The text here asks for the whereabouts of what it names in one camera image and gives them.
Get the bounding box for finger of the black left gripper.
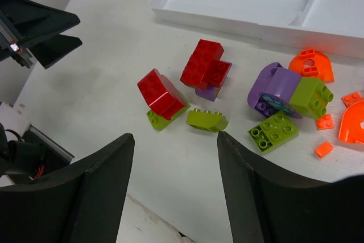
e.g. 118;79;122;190
1;0;80;48
30;34;82;69

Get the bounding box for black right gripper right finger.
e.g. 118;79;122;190
217;131;363;242

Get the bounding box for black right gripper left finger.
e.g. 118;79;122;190
1;133;135;242

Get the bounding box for large purple rounded lego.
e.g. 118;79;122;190
247;62;303;119

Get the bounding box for red curved lego brick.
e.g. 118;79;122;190
137;68;187;120

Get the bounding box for red long lego brick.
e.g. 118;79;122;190
180;39;224;91

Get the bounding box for small purple lego brick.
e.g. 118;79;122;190
195;85;221;102

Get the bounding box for red square lego brick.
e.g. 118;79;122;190
207;60;232;88

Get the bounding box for green flat square lego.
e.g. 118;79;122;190
248;110;299;153

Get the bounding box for small orange lego tile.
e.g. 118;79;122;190
315;141;334;158

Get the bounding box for green sloped lego brick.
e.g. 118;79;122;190
186;108;229;133

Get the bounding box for small orange lego plate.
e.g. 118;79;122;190
316;114;334;130

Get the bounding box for orange curved lego piece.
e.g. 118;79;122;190
338;100;363;144

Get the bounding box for orange lego plate right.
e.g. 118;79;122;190
341;92;363;108

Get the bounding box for orange arch lego piece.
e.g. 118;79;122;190
288;48;335;83

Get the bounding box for white divided sorting tray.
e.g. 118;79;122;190
150;0;363;59

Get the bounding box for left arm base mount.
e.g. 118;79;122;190
1;126;75;184

